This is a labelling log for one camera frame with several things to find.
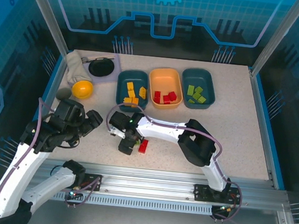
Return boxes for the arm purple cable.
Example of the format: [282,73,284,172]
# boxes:
[97,102,251,224]
[0,93,109,224]

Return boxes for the grey cup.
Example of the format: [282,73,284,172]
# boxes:
[56,87,73,102]

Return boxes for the grey folded cloth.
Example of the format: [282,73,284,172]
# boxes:
[63,50,95,87]

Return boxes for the teal plastic bin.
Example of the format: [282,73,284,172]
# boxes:
[114,69,152,114]
[179,66,219,112]

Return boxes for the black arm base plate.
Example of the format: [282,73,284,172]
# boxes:
[77,172,102,192]
[192,183,243,206]

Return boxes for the yellow bowl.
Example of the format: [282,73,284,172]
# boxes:
[70,79,95,101]

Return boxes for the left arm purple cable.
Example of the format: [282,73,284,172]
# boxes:
[0,93,109,224]

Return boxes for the slotted cable duct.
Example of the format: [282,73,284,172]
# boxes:
[51,190,214,217]

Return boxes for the power connector with LED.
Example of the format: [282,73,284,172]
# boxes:
[218,204,236,215]
[68,188,84,201]

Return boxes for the black bowl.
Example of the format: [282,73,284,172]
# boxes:
[88,56,117,79]

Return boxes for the aluminium rail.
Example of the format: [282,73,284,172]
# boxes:
[7,155,292,213]

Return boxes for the aluminium frame post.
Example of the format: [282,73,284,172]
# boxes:
[249,0,299,81]
[14,0,74,57]

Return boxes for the tan plastic bin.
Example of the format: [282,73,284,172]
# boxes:
[146,66,185,112]

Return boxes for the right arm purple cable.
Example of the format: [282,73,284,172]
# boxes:
[97,102,251,224]

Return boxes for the silver metal utensil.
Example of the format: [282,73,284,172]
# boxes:
[81,53,115,66]

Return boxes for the purple mat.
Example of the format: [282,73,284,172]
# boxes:
[88,51,124,86]

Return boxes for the long yellow lego brick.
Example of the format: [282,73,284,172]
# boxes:
[138,86,148,100]

